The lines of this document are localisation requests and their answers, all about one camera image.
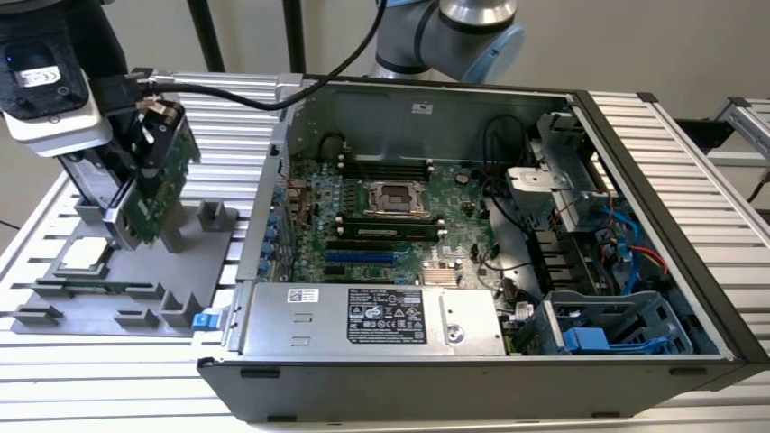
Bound black metal stand pole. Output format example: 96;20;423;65
185;0;227;73
280;0;309;76

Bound green RAM stick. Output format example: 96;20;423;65
343;224;444;241

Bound blue data wire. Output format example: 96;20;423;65
592;202;651;290

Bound blue-grey disk bay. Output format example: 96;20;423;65
515;290;703;357

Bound silver power supply unit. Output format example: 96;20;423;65
237;282;506;357

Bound blue expansion slot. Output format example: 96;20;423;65
325;252;396;267

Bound blue plastic bay clip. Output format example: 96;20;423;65
568;327;608;355

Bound black cable loop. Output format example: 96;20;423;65
483;114;526;181

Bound silver chipset heatsink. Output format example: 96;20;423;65
421;269;461;288

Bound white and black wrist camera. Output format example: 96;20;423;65
0;42;115;158

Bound hard disk in blue carrier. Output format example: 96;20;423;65
57;152;131;217

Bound red yellow power wires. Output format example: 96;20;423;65
636;245;672;274

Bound silver CPU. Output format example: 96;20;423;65
53;236;121;274

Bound green graphics card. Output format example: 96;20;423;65
102;102;203;253

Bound green motherboard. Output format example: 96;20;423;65
281;160;500;290

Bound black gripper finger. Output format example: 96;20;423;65
136;102;188;181

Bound grey parts rack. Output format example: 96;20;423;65
9;198;251;337

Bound black camera cable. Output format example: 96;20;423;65
140;0;389;112

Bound aluminium frame table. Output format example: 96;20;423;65
712;96;770;168

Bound open grey PC case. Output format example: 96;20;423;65
196;74;760;424

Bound metal drive cage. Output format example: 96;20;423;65
504;111;620;234

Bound CPU socket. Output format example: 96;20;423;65
359;180;429;217

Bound blue case latch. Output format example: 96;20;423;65
191;308;227;337

